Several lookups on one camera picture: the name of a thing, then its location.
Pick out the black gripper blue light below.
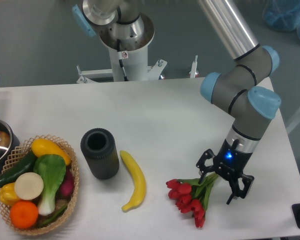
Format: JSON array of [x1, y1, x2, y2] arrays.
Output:
[[195, 138, 255, 206]]

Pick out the red tulip bouquet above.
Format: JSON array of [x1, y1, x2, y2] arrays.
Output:
[[166, 173, 219, 228]]

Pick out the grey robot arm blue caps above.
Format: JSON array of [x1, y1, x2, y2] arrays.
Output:
[[72, 0, 281, 200]]

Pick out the yellow banana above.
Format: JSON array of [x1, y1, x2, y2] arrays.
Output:
[[119, 150, 147, 212]]

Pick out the dark grey ribbed vase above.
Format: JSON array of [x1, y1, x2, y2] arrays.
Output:
[[80, 128, 120, 180]]

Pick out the green bean pod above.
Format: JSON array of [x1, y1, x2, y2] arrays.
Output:
[[37, 205, 68, 228]]

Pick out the blue plastic bag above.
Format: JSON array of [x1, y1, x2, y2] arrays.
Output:
[[262, 0, 300, 40]]

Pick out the green bok choy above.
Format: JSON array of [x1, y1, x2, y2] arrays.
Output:
[[33, 154, 66, 216]]

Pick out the woven wicker basket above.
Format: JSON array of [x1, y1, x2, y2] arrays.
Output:
[[0, 134, 79, 236]]

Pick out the yellow squash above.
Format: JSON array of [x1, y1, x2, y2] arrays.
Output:
[[31, 138, 72, 166]]

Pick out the cream round slice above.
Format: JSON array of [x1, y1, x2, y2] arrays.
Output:
[[14, 172, 44, 201]]

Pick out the dark green cucumber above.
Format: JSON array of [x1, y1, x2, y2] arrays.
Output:
[[0, 150, 37, 188]]

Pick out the orange fruit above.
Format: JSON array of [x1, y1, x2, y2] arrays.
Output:
[[9, 201, 39, 229]]

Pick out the yellow bell pepper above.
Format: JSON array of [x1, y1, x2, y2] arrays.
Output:
[[0, 182, 21, 206]]

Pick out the black cable on pedestal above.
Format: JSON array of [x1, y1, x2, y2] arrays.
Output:
[[116, 38, 129, 82]]

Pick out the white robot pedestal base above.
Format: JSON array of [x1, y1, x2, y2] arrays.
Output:
[[77, 13, 168, 84]]

